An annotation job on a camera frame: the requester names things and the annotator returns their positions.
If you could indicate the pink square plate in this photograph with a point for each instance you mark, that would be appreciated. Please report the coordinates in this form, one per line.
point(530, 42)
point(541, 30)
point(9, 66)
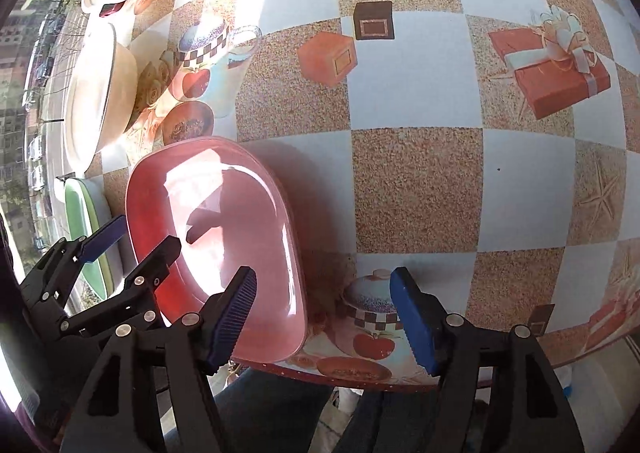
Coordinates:
point(250, 253)

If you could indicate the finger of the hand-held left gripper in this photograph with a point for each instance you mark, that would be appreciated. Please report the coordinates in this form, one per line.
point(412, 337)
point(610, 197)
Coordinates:
point(106, 239)
point(160, 259)

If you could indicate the green square plate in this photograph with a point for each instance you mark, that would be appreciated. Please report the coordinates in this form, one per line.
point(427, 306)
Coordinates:
point(82, 213)

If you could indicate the white bowl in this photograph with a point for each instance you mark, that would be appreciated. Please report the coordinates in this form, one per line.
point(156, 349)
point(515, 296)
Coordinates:
point(95, 98)

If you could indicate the printed checkered tablecloth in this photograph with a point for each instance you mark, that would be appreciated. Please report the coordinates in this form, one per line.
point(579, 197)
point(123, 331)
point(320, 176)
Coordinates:
point(425, 83)

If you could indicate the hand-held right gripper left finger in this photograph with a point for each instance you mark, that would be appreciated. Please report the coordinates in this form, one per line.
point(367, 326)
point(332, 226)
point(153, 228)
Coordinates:
point(231, 320)

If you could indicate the dark red phone case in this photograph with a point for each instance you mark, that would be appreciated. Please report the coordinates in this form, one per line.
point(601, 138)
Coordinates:
point(111, 9)

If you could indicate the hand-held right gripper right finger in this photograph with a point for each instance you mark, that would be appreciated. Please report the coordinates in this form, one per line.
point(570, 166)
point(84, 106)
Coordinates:
point(416, 320)

